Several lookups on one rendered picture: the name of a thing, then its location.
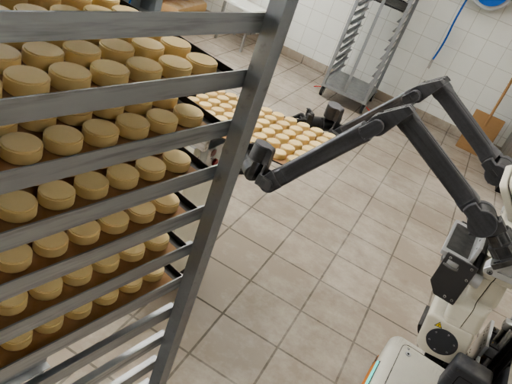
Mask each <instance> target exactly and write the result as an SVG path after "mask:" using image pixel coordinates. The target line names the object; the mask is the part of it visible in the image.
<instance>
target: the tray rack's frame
mask: <svg viewBox="0 0 512 384"><path fill-rule="evenodd" d="M413 1H414V0H410V1H409V3H408V6H407V8H406V9H405V12H404V14H403V16H402V19H401V20H400V22H399V25H398V27H397V29H396V31H395V34H394V36H393V38H392V40H391V43H390V44H389V47H388V49H387V51H386V54H385V55H384V57H383V59H382V62H381V64H380V66H379V69H378V71H377V73H376V75H375V77H374V79H373V82H372V84H371V86H369V85H368V84H369V83H367V82H364V81H362V80H360V79H358V78H355V77H353V75H354V73H355V70H356V68H357V66H358V63H359V61H360V58H361V56H362V55H363V51H364V50H365V48H366V45H367V43H368V40H369V38H370V35H371V33H372V32H373V28H374V27H375V25H376V22H377V20H378V17H379V15H380V12H381V10H382V8H383V5H384V4H385V2H386V0H382V2H381V5H380V6H379V9H378V11H377V13H376V16H375V18H374V20H373V23H372V25H371V28H370V30H369V33H368V34H367V36H366V39H365V41H364V44H363V46H362V49H361V51H360V54H359V56H358V57H357V61H356V62H355V65H354V67H353V69H352V72H351V74H350V75H348V74H347V73H345V72H342V71H339V72H337V73H336V74H335V75H333V76H332V77H331V78H328V75H329V74H330V72H331V67H332V66H333V65H334V61H335V58H336V57H337V55H338V50H339V49H340V48H341V44H342V41H343V39H344V37H345V35H346V31H347V29H348V28H349V25H350V22H351V20H352V18H353V14H354V12H355V11H356V8H357V4H358V2H359V0H356V1H355V2H354V6H353V8H352V10H351V13H350V16H349V18H348V20H347V23H346V25H345V28H344V31H343V33H342V35H341V38H340V40H339V42H338V45H337V48H336V50H335V52H334V55H333V57H332V60H331V63H330V65H329V67H328V71H327V72H326V75H325V77H324V80H323V82H322V83H321V85H322V86H324V87H325V89H326V88H328V89H330V90H332V91H335V92H337V93H338V94H342V95H343V96H345V97H347V98H350V99H352V100H354V101H356V102H358V103H361V104H362V105H366V106H367V105H368V103H367V102H368V101H369V99H370V98H371V97H372V96H373V95H374V94H376V93H377V92H378V91H377V89H378V88H376V86H374V85H375V84H376V80H377V79H378V77H379V74H380V72H381V70H382V68H383V66H384V64H385V62H386V59H387V57H388V55H389V53H390V51H391V48H392V46H393V44H394V42H395V39H396V37H397V36H398V33H399V31H400V29H401V27H402V25H403V23H404V21H405V18H406V16H407V14H408V12H409V9H410V7H411V5H412V3H413ZM368 88H370V89H369V91H368V92H367V94H364V92H365V91H366V90H367V89H368ZM325 89H324V91H325ZM324 91H323V92H324ZM362 105H361V107H362ZM366 106H365V107H366ZM361 107H360V108H361Z"/></svg>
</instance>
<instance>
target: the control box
mask: <svg viewBox="0 0 512 384"><path fill-rule="evenodd" d="M224 143H225V140H224V139H221V138H220V139H217V140H215V141H213V142H210V144H209V147H208V149H207V150H206V151H205V152H202V151H201V154H200V158H199V159H200V160H201V161H202V162H204V163H205V164H206V165H208V166H209V167H210V166H213V161H214V160H215V159H216V158H217V159H218V161H219V158H220V156H221V153H222V148H223V146H224ZM215 149H216V154H215V155H214V156H213V157H212V156H211V155H212V152H213V151H214V150H215Z"/></svg>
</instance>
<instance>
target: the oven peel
mask: <svg viewBox="0 0 512 384"><path fill-rule="evenodd" d="M511 84H512V78H511V80H510V81H509V83H508V85H507V87H506V88H505V89H504V92H503V93H502V95H501V96H500V98H499V100H498V102H497V103H496V105H495V106H494V108H493V110H492V112H491V113H490V114H487V113H485V112H483V111H481V110H479V109H476V110H475V113H474V114H473V115H472V116H473V117H474V118H475V120H476V122H477V123H478V124H479V126H480V127H481V128H482V130H483V131H484V132H485V134H486V135H487V137H488V138H489V139H490V140H491V142H492V143H493V142H494V140H495V138H496V137H497V135H498V134H499V132H500V131H501V128H502V127H503V125H504V124H505V121H503V120H500V119H498V118H497V117H494V116H493V114H494V112H495V111H496V109H497V108H498V105H499V104H500V102H501V101H502V99H503V97H504V96H505V94H506V93H507V90H508V89H509V87H510V86H511ZM456 146H457V147H459V148H461V149H463V150H466V151H467V152H470V153H472V154H473V155H476V153H475V151H474V150H473V148H472V147H471V146H470V145H469V143H468V142H467V140H466V138H465V137H464V136H463V134H462V135H461V136H460V138H459V140H458V142H457V143H456ZM476 156H477V155H476Z"/></svg>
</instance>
